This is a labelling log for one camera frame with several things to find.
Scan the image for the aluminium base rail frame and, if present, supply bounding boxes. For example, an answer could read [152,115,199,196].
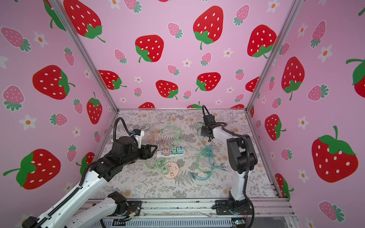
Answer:
[63,198,301,228]

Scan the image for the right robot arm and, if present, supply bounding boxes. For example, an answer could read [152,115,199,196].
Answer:
[201,105,258,213]

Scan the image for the blue plug adapter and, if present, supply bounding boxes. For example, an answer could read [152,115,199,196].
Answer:
[176,146,184,154]

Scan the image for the green cable bundle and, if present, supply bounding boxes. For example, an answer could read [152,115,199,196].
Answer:
[145,125,226,181]

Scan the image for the white blue power strip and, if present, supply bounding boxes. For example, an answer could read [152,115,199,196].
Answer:
[156,150,186,159]

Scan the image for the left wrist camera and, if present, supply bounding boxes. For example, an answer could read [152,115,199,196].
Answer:
[132,129,144,149]

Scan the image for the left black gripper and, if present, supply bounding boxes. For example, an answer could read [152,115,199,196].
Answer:
[122,144,158,168]

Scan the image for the green plug adapter front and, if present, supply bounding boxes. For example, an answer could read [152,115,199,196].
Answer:
[197,122,204,129]

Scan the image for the light green plug adapter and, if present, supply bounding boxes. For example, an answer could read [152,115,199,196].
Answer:
[163,166,169,175]

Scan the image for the pink plug adapter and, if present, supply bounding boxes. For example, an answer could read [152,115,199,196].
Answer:
[162,149,170,156]

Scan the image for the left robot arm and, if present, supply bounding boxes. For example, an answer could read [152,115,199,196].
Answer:
[22,117,158,228]

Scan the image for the round pink power socket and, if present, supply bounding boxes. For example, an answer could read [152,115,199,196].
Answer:
[164,162,179,180]

